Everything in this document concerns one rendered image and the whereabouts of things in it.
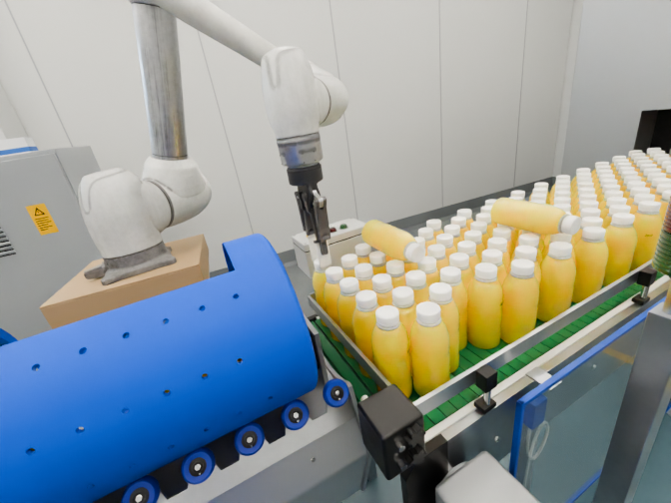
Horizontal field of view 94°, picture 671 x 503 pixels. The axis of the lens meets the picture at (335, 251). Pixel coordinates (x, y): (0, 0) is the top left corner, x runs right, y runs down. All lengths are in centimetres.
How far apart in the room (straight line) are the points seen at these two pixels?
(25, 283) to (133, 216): 130
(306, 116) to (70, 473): 60
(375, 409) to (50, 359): 40
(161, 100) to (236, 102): 212
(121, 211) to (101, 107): 231
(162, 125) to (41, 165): 103
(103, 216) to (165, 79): 40
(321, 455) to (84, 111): 303
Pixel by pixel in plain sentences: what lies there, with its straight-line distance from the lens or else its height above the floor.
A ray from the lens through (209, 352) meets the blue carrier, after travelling 43.
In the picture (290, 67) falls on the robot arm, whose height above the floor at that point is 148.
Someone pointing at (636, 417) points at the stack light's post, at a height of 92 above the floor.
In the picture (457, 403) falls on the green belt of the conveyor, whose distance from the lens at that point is 65.
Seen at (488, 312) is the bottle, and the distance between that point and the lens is 70.
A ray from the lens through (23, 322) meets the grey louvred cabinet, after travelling 232.
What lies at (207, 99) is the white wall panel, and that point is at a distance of 316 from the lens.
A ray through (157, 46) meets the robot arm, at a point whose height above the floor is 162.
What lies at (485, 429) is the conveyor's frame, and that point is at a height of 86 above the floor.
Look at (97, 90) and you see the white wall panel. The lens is 325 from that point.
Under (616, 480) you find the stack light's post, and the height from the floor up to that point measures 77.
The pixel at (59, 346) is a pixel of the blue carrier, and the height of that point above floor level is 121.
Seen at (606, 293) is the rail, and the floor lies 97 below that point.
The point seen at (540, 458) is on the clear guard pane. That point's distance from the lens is 80.
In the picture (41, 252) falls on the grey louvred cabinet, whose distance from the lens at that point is 213.
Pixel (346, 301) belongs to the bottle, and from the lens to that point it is 64.
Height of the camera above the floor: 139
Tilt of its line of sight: 23 degrees down
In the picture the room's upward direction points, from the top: 9 degrees counter-clockwise
